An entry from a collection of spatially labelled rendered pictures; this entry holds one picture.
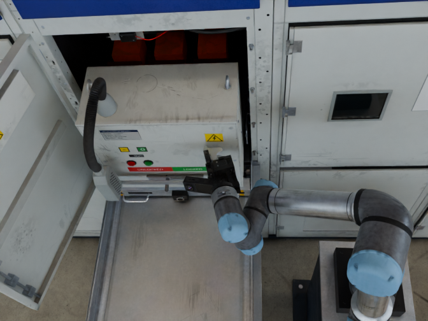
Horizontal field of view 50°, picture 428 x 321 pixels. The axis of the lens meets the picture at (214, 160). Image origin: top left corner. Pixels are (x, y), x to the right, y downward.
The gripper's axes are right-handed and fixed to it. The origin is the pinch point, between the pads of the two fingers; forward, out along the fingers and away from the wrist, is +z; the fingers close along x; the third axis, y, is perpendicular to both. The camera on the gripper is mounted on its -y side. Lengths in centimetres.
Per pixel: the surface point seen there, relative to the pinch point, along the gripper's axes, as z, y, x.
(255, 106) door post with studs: 12.7, 20.5, 2.0
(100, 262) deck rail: -4, -46, -38
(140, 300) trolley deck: -19, -35, -46
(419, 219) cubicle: 16, 97, -94
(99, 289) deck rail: -12, -49, -43
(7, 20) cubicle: 18, -44, 47
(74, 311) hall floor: 29, -86, -119
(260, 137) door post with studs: 16.7, 21.7, -15.7
